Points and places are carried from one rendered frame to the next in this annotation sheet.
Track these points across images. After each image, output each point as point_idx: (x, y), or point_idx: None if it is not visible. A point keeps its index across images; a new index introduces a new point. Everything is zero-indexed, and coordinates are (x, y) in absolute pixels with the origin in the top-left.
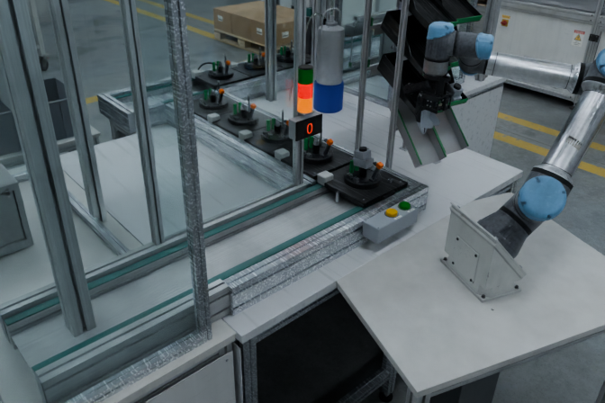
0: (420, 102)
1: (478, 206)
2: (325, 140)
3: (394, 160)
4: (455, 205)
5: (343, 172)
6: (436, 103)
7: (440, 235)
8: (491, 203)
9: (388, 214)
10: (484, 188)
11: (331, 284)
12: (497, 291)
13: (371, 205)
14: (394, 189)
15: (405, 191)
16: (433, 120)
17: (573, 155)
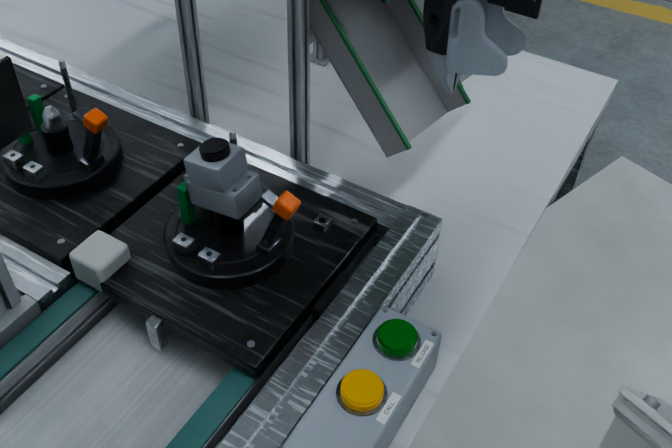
0: None
1: (567, 228)
2: (78, 117)
3: None
4: (647, 410)
5: (162, 215)
6: None
7: (509, 383)
8: (593, 210)
9: (353, 406)
10: (557, 157)
11: None
12: None
13: (280, 350)
14: (344, 260)
15: (379, 257)
16: (493, 32)
17: None
